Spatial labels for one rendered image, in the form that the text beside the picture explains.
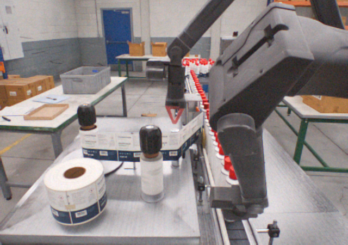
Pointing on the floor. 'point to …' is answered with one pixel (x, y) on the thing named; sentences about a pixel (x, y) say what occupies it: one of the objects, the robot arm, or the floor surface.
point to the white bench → (44, 126)
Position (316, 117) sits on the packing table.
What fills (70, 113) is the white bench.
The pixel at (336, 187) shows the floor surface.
